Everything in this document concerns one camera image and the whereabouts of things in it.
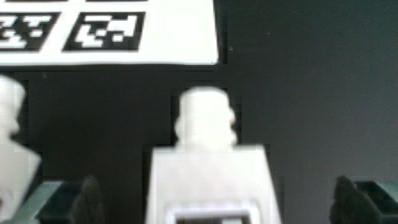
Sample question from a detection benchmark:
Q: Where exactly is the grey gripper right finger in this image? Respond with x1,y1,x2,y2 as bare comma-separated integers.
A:
328,176,398,224

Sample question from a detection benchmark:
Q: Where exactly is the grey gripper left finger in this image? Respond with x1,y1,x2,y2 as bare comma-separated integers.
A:
10,176,105,224

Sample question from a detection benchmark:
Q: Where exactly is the white stool leg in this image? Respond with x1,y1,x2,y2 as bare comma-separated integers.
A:
0,75,41,222
144,86,282,224

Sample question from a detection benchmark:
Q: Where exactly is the white marker sheet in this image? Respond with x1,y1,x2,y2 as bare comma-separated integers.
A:
0,0,218,67

